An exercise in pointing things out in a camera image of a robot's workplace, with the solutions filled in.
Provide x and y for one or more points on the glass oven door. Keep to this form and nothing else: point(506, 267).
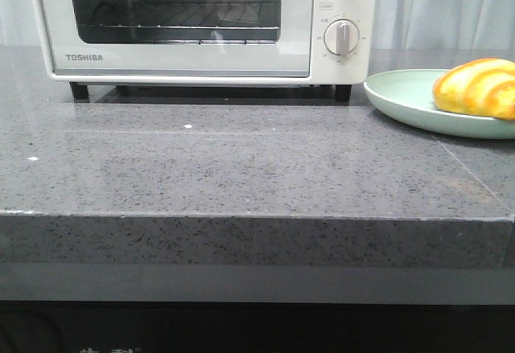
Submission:
point(68, 55)

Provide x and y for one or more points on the yellow striped bread roll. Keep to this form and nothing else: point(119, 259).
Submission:
point(483, 88)

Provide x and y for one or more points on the white Toshiba toaster oven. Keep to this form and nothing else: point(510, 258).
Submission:
point(326, 69)

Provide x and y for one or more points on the lower white timer knob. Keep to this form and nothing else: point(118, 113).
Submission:
point(341, 37)

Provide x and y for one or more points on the light green plate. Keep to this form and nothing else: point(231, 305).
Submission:
point(406, 96)

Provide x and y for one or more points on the metal wire oven rack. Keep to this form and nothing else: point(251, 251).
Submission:
point(176, 23)

